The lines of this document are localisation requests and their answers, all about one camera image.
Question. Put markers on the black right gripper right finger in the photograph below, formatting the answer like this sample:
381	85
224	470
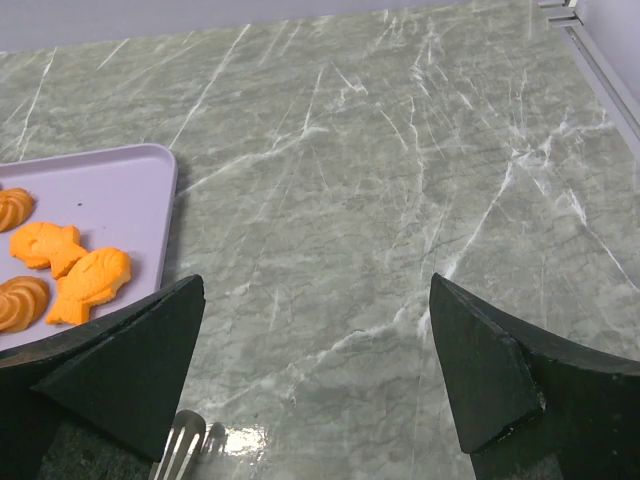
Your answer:
529	404

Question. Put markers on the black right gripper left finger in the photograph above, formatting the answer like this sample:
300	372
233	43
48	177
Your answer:
97	401

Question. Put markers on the metal tongs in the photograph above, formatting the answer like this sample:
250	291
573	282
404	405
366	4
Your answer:
185	440

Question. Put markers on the orange fish cookie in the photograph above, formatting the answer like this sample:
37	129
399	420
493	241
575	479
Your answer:
94	280
41	245

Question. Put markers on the orange swirl cookie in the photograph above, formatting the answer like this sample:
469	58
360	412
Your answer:
16	207
24	299

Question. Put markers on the lavender plastic tray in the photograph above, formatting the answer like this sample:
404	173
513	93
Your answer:
120	197

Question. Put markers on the aluminium frame rail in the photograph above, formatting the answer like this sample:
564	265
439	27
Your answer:
606	36

